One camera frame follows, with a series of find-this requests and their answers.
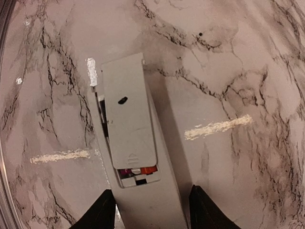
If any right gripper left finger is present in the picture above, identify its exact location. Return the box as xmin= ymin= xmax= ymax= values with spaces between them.
xmin=70 ymin=189 xmax=116 ymax=229

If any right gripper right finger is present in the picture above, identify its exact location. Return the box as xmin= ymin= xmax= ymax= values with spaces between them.
xmin=189 ymin=185 xmax=240 ymax=229

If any dark blue AAA battery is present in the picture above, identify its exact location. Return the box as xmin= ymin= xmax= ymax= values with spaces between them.
xmin=118 ymin=169 xmax=133 ymax=179

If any white remote control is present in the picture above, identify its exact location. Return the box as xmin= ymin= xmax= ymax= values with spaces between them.
xmin=88 ymin=53 xmax=190 ymax=229

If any orange AAA battery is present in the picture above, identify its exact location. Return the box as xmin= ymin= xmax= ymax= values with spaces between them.
xmin=141 ymin=166 xmax=158 ymax=175

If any white battery cover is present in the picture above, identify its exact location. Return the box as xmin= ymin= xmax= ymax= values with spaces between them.
xmin=102 ymin=53 xmax=157 ymax=169

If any front aluminium rail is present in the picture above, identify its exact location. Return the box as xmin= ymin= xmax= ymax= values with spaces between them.
xmin=0 ymin=0 xmax=15 ymax=229

